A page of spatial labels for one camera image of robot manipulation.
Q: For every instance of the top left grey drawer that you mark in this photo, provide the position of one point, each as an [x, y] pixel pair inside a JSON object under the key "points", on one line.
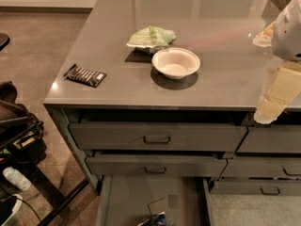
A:
{"points": [[157, 135]]}

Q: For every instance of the blue chip bag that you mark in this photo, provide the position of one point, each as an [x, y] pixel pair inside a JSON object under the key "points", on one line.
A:
{"points": [[156, 220]]}

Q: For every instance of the top right grey drawer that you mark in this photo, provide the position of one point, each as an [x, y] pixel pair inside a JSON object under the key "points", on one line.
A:
{"points": [[281, 136]]}

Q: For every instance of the middle right grey drawer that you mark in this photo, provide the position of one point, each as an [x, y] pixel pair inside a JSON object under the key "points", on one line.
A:
{"points": [[263, 167]]}

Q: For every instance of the middle left grey drawer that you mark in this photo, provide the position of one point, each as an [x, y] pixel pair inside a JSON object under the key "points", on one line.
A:
{"points": [[155, 164]]}

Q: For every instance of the white paper bowl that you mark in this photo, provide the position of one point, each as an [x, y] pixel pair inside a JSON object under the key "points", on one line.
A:
{"points": [[175, 63]]}

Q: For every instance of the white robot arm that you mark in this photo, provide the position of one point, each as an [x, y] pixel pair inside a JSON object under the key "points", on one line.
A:
{"points": [[286, 39]]}

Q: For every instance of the white bucket with cable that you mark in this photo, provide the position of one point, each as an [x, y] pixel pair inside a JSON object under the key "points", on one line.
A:
{"points": [[9, 207]]}

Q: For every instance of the grey counter cabinet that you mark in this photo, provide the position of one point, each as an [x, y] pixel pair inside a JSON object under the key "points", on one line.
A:
{"points": [[226, 86]]}

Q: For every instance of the black snack bar wrapper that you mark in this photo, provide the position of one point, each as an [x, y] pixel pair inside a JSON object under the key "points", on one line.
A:
{"points": [[84, 76]]}

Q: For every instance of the grey drawer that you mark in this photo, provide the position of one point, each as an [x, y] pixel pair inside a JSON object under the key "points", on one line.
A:
{"points": [[263, 167], [281, 136], [257, 187], [155, 164], [157, 135]]}

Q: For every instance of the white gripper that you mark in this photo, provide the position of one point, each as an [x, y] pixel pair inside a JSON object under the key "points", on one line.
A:
{"points": [[288, 32]]}

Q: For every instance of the bottom left open drawer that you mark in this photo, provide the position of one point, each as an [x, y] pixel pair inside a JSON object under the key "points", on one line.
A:
{"points": [[124, 200]]}

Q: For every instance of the bottom right grey drawer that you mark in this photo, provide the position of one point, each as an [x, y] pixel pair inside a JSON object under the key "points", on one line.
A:
{"points": [[257, 187]]}

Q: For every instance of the green chip bag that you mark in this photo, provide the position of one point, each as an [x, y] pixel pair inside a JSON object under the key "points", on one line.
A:
{"points": [[152, 36]]}

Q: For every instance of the clear plastic bottle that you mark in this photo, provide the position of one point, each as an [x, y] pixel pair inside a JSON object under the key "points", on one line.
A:
{"points": [[16, 178]]}

